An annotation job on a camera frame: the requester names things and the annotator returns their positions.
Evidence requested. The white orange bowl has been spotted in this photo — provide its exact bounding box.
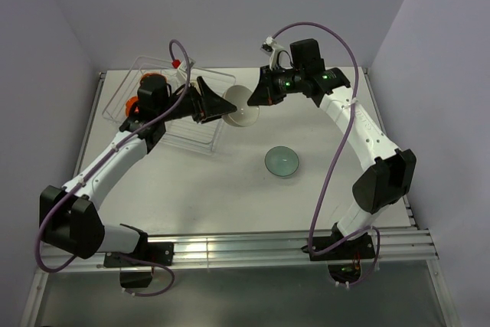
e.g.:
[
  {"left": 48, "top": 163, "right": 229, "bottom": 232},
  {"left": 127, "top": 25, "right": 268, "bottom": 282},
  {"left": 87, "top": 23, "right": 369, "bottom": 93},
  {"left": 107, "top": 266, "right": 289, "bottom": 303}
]
[{"left": 125, "top": 96, "right": 139, "bottom": 117}]

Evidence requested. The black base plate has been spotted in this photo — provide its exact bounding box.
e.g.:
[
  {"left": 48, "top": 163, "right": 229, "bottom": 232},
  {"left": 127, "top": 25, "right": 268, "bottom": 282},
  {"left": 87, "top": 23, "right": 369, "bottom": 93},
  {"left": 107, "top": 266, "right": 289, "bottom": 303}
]
[
  {"left": 103, "top": 242, "right": 175, "bottom": 268},
  {"left": 309, "top": 234, "right": 375, "bottom": 261}
]

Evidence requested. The cream bowl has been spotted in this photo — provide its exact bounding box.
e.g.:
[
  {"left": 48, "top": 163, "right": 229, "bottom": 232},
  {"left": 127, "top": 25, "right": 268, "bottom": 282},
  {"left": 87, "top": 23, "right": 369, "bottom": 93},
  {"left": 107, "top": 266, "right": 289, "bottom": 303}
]
[{"left": 222, "top": 85, "right": 260, "bottom": 127}]

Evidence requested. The light green bowl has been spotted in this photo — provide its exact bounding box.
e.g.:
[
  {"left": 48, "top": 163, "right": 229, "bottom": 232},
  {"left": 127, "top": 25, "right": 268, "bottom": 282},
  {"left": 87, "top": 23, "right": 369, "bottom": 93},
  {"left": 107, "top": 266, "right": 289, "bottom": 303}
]
[{"left": 264, "top": 146, "right": 299, "bottom": 178}]

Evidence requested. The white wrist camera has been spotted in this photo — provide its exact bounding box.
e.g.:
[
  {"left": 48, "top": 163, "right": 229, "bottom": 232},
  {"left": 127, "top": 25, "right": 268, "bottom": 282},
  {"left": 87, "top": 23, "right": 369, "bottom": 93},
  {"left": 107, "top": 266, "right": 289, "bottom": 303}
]
[
  {"left": 261, "top": 36, "right": 286, "bottom": 70},
  {"left": 171, "top": 58, "right": 195, "bottom": 84}
]

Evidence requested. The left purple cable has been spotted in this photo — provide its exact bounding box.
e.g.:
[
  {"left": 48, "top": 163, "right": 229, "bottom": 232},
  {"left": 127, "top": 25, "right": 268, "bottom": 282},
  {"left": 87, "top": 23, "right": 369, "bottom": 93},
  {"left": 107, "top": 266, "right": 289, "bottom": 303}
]
[{"left": 35, "top": 38, "right": 190, "bottom": 297}]

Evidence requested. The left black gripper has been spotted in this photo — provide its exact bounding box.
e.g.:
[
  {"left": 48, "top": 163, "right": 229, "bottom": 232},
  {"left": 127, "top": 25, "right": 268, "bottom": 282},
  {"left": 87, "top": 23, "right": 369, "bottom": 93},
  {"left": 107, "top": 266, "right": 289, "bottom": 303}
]
[{"left": 158, "top": 77, "right": 237, "bottom": 124}]

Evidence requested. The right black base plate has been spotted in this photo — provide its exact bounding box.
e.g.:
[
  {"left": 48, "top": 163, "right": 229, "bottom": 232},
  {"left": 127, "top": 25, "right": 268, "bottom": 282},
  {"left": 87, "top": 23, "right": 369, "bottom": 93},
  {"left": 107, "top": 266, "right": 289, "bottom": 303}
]
[{"left": 309, "top": 234, "right": 375, "bottom": 261}]

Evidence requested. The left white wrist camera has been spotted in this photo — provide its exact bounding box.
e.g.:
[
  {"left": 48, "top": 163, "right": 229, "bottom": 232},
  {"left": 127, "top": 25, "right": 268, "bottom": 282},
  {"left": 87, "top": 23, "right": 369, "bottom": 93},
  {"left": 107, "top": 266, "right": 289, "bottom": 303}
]
[{"left": 171, "top": 58, "right": 195, "bottom": 84}]

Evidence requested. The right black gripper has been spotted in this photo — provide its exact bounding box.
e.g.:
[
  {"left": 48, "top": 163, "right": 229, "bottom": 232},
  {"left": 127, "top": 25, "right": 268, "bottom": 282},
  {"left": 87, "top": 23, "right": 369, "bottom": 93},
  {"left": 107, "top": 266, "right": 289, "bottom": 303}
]
[{"left": 247, "top": 64, "right": 305, "bottom": 106}]

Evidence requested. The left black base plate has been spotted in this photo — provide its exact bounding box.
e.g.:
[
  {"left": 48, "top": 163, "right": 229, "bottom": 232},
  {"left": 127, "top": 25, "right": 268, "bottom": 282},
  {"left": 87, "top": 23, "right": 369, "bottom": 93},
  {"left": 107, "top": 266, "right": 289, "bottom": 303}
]
[{"left": 103, "top": 242, "right": 175, "bottom": 268}]

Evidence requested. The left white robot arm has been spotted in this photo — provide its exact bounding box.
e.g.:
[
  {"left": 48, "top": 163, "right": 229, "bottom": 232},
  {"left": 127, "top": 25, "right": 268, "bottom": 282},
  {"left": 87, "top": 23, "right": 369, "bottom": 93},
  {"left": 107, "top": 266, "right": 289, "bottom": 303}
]
[{"left": 38, "top": 74, "right": 237, "bottom": 265}]

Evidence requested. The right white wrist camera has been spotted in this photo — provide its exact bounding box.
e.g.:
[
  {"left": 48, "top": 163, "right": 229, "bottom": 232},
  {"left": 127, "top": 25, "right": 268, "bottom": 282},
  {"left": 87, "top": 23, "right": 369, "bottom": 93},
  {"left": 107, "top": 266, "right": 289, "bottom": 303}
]
[{"left": 261, "top": 36, "right": 286, "bottom": 70}]

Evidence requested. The clear wire dish rack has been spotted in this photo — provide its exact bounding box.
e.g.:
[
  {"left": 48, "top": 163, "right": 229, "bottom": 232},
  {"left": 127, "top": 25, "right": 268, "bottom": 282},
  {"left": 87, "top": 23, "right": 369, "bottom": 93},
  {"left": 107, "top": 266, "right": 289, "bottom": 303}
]
[{"left": 103, "top": 56, "right": 236, "bottom": 155}]

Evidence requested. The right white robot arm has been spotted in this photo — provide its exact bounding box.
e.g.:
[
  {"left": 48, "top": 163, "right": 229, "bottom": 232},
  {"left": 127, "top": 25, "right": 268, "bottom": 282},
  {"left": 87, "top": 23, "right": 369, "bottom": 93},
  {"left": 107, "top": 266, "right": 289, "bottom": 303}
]
[{"left": 247, "top": 37, "right": 417, "bottom": 258}]

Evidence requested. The aluminium mounting rail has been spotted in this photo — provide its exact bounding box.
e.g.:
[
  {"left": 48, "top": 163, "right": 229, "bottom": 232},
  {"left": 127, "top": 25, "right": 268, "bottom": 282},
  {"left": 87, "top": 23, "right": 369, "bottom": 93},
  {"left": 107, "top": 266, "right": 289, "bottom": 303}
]
[{"left": 36, "top": 227, "right": 439, "bottom": 270}]

